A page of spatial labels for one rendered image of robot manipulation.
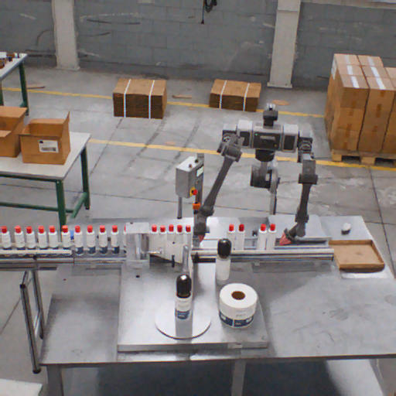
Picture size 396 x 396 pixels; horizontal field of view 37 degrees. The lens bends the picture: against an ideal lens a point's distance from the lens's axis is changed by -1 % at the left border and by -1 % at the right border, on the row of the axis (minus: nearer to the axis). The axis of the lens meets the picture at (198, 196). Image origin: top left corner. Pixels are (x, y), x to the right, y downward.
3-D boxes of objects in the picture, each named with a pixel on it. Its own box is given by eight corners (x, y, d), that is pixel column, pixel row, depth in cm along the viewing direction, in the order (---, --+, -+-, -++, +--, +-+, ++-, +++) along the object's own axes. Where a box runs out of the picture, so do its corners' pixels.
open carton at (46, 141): (16, 169, 475) (10, 127, 455) (33, 141, 518) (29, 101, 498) (63, 172, 475) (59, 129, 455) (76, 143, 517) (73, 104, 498)
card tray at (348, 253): (339, 268, 375) (339, 264, 373) (328, 244, 397) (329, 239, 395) (384, 267, 378) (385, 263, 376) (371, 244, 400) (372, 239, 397)
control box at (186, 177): (175, 194, 357) (175, 167, 347) (189, 182, 369) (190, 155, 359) (189, 199, 353) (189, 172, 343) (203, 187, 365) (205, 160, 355)
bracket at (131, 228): (125, 233, 346) (125, 233, 345) (126, 223, 355) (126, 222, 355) (148, 233, 347) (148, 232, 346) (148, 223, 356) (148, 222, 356)
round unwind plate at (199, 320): (155, 340, 310) (155, 338, 310) (154, 300, 336) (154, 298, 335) (213, 339, 313) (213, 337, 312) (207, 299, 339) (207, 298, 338)
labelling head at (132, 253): (126, 268, 359) (124, 233, 345) (127, 255, 370) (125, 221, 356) (149, 267, 360) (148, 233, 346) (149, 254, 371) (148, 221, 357)
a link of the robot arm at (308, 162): (319, 158, 333) (301, 158, 334) (317, 182, 336) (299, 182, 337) (313, 151, 377) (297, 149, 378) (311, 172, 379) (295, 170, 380)
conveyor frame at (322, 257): (73, 265, 368) (73, 259, 365) (75, 254, 377) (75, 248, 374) (332, 261, 381) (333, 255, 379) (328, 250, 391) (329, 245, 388)
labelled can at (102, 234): (99, 255, 369) (97, 229, 358) (100, 250, 373) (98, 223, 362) (107, 255, 369) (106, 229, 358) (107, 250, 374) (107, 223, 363)
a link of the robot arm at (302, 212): (318, 171, 338) (298, 169, 339) (318, 179, 334) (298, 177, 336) (309, 215, 372) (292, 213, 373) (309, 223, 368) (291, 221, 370)
